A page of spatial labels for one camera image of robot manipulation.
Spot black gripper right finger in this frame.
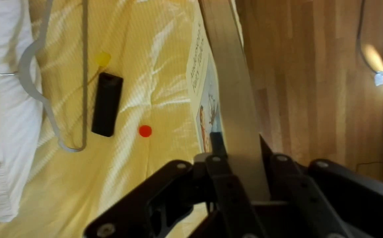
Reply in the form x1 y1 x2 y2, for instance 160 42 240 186
259 135 383 238

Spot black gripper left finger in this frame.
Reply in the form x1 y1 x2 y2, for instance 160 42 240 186
82 131 268 238

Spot yellow bed sheet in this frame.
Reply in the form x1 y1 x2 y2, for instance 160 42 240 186
0 0 248 238

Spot red round sticker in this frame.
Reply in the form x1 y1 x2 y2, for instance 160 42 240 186
137 123 153 139

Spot black rectangular phone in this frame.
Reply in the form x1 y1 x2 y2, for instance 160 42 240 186
90 71 125 139

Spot yellow round sticker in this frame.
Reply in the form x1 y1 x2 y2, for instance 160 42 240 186
95 50 112 67

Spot large white pillow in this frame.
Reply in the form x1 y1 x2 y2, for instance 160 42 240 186
0 0 46 223

